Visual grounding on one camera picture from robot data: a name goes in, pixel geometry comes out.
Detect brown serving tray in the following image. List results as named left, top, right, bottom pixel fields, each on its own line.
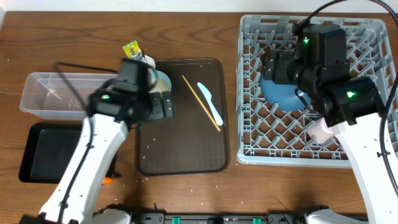
left=137, top=58, right=229, bottom=176

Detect light blue plastic knife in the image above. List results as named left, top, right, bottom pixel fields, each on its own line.
left=197, top=82, right=223, bottom=126

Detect snack wrapper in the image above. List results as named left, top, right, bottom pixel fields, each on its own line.
left=123, top=40, right=155, bottom=68

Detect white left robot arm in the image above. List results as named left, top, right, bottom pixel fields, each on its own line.
left=20, top=78, right=172, bottom=223

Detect light blue rice bowl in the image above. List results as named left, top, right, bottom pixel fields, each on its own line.
left=149, top=70, right=172, bottom=93

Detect black bin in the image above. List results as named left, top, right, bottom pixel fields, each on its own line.
left=18, top=122, right=118, bottom=184

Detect wooden chopstick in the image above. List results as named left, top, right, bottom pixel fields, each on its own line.
left=182, top=75, right=221, bottom=132

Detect blue plate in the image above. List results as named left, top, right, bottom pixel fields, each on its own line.
left=260, top=73, right=312, bottom=111

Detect orange carrot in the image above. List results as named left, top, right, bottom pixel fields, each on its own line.
left=102, top=177, right=113, bottom=185

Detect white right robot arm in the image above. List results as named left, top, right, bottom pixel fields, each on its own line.
left=261, top=50, right=397, bottom=223

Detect pink plastic cup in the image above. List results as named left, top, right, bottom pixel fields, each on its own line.
left=308, top=118, right=334, bottom=144

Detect grey dishwasher rack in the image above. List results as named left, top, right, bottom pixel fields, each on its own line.
left=236, top=15, right=396, bottom=169

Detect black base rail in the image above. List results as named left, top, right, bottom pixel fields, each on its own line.
left=137, top=213, right=305, bottom=224

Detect clear plastic bin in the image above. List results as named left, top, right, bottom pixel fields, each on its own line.
left=20, top=72, right=117, bottom=121

